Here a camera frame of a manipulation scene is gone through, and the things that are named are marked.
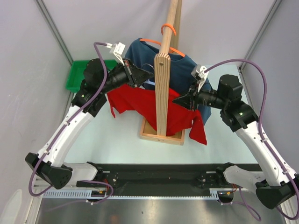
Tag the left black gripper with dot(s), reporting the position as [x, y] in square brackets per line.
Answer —
[135, 76]

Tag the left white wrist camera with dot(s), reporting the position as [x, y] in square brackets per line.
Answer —
[116, 50]

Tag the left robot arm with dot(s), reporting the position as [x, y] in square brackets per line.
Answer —
[48, 162]

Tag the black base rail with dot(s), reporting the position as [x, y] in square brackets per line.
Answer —
[159, 179]

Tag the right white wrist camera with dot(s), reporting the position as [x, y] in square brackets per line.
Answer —
[200, 74]

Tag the white cable duct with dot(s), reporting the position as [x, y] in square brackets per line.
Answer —
[99, 194]

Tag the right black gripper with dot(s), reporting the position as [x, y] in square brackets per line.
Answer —
[186, 101]

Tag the wooden hanger stand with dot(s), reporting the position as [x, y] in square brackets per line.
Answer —
[162, 69]

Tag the orange hanger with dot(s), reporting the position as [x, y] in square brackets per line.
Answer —
[171, 49]

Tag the light blue hanger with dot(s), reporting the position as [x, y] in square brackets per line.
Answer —
[148, 81]

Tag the blue t shirt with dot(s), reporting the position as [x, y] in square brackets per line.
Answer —
[142, 55]

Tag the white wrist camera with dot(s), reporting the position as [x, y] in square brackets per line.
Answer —
[200, 74]
[116, 50]

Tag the green plastic tray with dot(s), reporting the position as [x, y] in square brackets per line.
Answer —
[76, 75]

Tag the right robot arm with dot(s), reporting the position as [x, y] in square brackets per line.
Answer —
[272, 187]

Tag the red t shirt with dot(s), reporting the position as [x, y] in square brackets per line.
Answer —
[126, 98]

